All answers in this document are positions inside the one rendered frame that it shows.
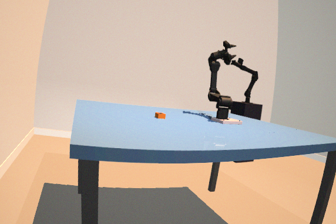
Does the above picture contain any orange block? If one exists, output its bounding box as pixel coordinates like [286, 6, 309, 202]
[155, 112, 166, 119]

